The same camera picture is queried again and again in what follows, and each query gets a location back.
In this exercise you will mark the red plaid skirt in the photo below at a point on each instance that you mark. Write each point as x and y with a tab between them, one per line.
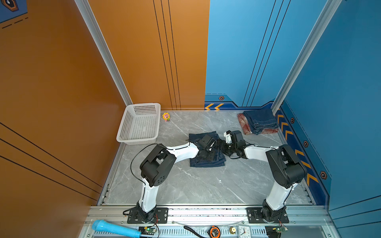
246	127

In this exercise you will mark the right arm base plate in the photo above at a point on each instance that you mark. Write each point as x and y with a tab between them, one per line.
263	215

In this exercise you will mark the small round brass object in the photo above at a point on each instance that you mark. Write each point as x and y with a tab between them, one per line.
232	230

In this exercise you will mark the blue microphone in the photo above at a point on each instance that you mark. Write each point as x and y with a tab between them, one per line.
103	226

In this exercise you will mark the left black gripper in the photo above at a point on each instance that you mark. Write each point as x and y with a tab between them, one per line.
212	157

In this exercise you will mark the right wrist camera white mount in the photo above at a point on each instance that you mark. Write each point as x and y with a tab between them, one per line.
228	138

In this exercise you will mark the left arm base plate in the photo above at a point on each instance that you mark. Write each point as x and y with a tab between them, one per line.
137	216

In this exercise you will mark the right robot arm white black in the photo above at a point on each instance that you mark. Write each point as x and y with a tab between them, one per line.
287	170

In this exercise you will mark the small white clock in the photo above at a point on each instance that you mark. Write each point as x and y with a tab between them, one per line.
244	231

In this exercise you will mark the aluminium front rail frame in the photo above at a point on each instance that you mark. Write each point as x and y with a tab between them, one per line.
304	221

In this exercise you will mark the dark blue denim skirt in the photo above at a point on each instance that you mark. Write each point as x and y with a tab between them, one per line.
260	119

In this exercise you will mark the small green circuit board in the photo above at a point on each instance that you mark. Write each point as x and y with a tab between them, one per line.
148	231

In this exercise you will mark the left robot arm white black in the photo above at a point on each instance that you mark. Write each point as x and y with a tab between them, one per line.
156	167

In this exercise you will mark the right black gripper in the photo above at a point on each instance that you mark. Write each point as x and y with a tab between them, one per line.
222	149

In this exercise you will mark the white plastic laundry basket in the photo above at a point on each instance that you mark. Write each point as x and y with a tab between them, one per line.
139	124

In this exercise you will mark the yellow flower pink bear toy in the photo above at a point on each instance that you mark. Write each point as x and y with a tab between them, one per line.
166	117

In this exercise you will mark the orange black tape measure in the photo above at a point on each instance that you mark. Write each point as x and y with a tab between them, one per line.
214	232

